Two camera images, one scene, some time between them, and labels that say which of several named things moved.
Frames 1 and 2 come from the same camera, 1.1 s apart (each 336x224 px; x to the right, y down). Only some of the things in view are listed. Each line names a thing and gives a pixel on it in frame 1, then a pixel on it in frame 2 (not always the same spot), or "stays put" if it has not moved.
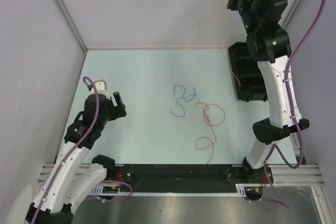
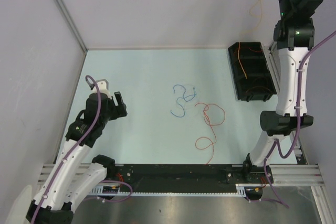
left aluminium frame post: [64, 8] stays put
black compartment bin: [247, 75] stays put
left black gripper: [117, 111] stays put
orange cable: [222, 27] -> [254, 30]
